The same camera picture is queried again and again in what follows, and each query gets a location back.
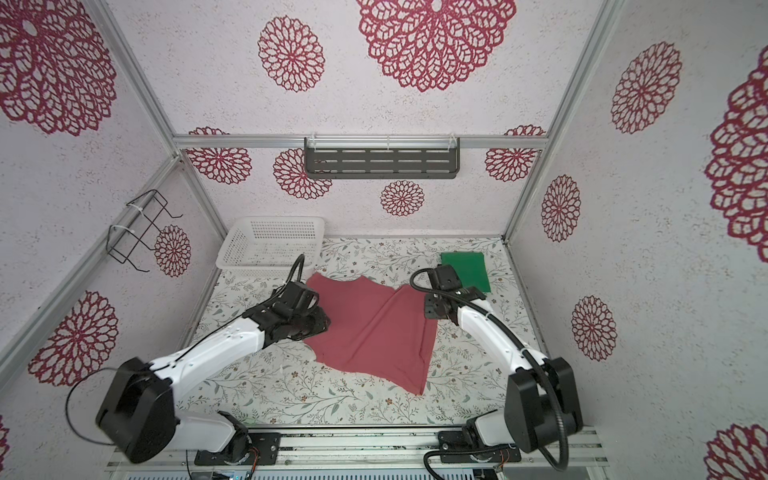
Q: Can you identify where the green tank top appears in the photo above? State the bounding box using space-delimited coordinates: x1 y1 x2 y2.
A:
440 251 491 294

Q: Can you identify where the pink red tank top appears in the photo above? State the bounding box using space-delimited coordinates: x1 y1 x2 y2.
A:
305 273 438 395

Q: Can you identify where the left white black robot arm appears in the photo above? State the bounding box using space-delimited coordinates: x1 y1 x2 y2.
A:
95 281 330 464

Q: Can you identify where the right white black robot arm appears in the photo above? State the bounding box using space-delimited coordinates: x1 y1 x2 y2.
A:
409 265 584 466

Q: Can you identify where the white plastic laundry basket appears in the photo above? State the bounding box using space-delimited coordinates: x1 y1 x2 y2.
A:
216 216 325 279

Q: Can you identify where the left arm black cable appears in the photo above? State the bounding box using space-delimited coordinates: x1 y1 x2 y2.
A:
64 253 307 480

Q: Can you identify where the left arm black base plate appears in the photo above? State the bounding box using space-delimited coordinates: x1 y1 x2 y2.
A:
193 432 281 467

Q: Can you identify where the aluminium front rail frame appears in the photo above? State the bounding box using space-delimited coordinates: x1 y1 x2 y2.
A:
99 426 612 479

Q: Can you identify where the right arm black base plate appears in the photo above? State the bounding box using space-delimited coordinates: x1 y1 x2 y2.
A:
437 429 522 464

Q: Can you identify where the dark grey wall shelf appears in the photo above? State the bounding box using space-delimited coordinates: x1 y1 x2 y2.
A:
303 137 460 180

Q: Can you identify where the black wire wall rack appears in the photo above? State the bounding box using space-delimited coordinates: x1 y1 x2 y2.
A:
104 189 183 273

